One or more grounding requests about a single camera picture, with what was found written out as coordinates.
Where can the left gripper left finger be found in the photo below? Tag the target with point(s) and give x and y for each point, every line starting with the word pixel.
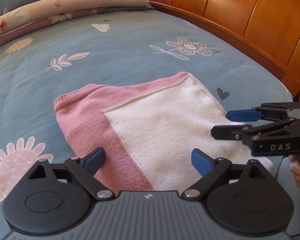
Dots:
pixel 82 171

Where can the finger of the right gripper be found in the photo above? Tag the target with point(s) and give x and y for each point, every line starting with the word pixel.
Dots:
pixel 229 132
pixel 248 115

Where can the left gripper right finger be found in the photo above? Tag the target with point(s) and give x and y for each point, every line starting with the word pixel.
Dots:
pixel 214 172

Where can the pink and white knit sweater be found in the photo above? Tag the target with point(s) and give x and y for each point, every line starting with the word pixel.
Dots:
pixel 148 131

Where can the person right hand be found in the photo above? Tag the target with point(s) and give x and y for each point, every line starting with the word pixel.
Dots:
pixel 295 169

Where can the orange wooden headboard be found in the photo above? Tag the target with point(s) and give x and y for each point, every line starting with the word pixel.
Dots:
pixel 268 31

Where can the blue floral bed sheet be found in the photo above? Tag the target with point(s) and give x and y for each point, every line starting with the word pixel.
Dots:
pixel 114 49

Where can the pink floral folded quilt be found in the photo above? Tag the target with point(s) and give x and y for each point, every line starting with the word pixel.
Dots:
pixel 36 11

